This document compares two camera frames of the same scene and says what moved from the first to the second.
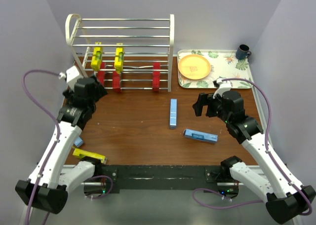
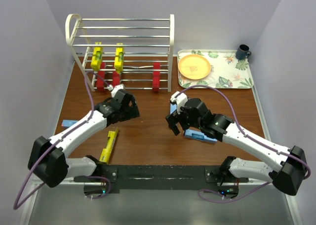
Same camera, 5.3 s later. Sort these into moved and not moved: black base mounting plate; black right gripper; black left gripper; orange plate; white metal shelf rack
Moved: black right gripper; black left gripper
Not moved: white metal shelf rack; orange plate; black base mounting plate
